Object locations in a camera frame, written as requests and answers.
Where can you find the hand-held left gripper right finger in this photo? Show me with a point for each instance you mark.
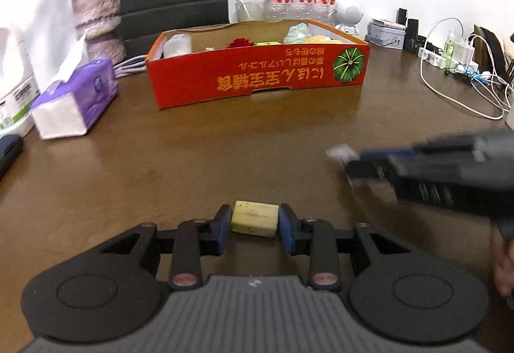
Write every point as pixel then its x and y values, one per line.
pixel 287 233

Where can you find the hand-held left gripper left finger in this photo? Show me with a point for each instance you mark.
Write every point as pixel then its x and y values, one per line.
pixel 223 233

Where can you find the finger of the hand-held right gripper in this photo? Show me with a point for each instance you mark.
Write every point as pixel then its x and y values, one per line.
pixel 367 170
pixel 385 154

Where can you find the yellow sponge block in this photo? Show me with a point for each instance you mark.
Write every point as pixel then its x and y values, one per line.
pixel 255 218

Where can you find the white and yellow plush toy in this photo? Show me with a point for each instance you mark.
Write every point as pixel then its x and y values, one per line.
pixel 323 40

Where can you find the red cardboard box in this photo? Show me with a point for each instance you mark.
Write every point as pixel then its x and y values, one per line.
pixel 257 76

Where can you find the iridescent plastic bag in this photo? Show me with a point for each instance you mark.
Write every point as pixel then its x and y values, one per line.
pixel 297 33

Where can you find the red rose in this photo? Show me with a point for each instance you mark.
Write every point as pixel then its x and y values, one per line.
pixel 239 43

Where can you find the person's right hand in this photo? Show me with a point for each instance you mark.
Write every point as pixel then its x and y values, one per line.
pixel 505 268

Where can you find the white power strip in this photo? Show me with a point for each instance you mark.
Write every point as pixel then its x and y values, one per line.
pixel 435 56

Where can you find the white charger block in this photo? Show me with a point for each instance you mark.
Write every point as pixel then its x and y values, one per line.
pixel 466 56

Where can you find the white tin box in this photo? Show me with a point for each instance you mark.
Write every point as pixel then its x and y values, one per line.
pixel 385 35

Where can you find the black upright box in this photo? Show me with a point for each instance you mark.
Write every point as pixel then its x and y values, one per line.
pixel 411 36

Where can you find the green spray bottle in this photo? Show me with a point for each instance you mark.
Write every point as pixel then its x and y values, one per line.
pixel 449 46

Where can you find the white robot speaker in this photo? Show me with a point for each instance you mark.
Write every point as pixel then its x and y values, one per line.
pixel 350 19

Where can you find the green packet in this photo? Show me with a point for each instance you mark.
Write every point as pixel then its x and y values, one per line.
pixel 267 44

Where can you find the small white item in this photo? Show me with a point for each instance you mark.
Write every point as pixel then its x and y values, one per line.
pixel 215 49

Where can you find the glass cup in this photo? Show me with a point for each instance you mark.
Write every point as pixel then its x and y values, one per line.
pixel 249 9

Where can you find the purple tissue pack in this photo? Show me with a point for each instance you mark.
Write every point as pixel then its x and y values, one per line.
pixel 76 96

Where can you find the dark blue case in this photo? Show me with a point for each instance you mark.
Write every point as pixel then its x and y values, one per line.
pixel 9 154

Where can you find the mottled purple vase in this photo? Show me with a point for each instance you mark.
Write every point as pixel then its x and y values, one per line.
pixel 98 15

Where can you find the white detergent bottle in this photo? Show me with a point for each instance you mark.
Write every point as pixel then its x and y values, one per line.
pixel 14 88

